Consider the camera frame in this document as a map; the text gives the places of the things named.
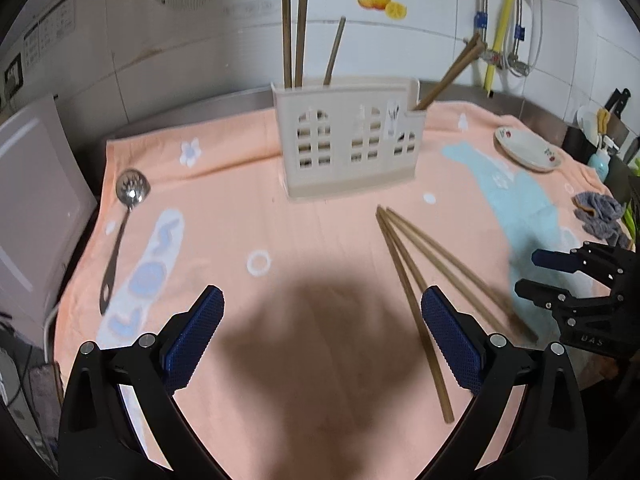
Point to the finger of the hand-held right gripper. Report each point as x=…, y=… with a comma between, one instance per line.
x=540, y=294
x=550, y=260

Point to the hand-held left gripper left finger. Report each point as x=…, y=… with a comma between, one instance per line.
x=192, y=340

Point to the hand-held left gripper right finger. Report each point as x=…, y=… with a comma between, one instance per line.
x=450, y=342

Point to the brown wooden chopstick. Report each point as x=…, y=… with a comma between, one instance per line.
x=440, y=272
x=456, y=76
x=397, y=260
x=450, y=258
x=287, y=35
x=444, y=75
x=335, y=50
x=301, y=35

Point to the cream plastic utensil holder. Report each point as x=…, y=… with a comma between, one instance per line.
x=340, y=97

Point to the grey rag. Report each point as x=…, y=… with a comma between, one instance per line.
x=600, y=212

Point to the green plastic item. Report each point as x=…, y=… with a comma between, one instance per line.
x=634, y=217

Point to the blue dish soap bottle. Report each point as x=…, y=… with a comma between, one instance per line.
x=599, y=162

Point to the white printed plate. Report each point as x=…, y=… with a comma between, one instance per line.
x=525, y=152

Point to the peach printed towel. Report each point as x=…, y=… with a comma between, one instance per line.
x=250, y=210

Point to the white kitchen tool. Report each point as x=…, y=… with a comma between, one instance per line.
x=586, y=120

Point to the yellow kitchen tool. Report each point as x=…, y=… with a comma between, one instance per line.
x=603, y=120

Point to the metal slotted spoon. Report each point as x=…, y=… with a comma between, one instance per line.
x=132, y=190

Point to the black kitchen knife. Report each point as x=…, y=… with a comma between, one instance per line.
x=619, y=105

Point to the metal water valve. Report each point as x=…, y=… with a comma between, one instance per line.
x=520, y=66

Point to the white cutting board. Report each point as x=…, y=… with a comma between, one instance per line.
x=40, y=200

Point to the white instruction sticker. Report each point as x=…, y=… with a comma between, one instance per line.
x=50, y=27

